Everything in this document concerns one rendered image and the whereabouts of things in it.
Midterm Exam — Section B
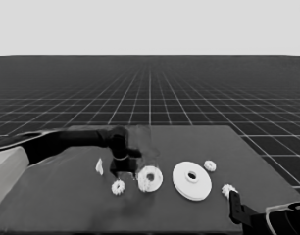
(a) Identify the small white toothed gear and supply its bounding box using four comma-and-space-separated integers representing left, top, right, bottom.
221, 183, 238, 201
203, 160, 218, 173
111, 178, 126, 197

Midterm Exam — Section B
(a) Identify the large thick white disc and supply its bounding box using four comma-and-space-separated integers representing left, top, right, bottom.
172, 161, 213, 202

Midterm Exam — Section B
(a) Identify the small white T-shaped piece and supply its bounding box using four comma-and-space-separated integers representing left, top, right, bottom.
95, 157, 105, 176

